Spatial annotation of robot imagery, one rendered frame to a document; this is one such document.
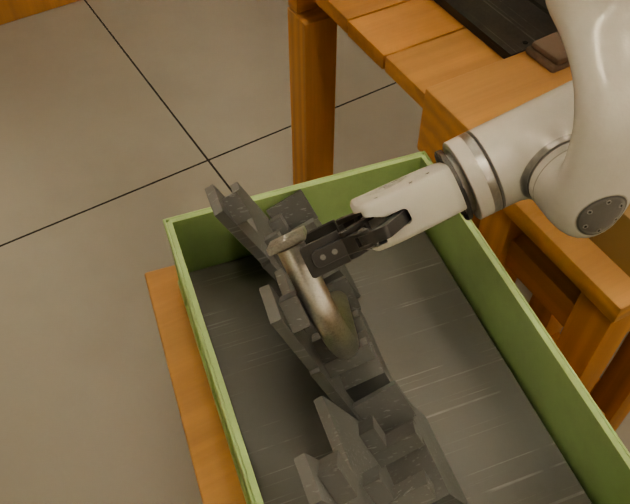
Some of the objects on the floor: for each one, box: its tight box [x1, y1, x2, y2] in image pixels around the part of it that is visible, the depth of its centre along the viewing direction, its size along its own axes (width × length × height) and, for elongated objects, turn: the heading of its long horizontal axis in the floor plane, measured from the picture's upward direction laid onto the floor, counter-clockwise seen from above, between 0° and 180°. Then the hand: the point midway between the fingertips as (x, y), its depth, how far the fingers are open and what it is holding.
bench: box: [287, 0, 503, 229], centre depth 202 cm, size 70×149×88 cm, turn 119°
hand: (315, 252), depth 72 cm, fingers open, 8 cm apart
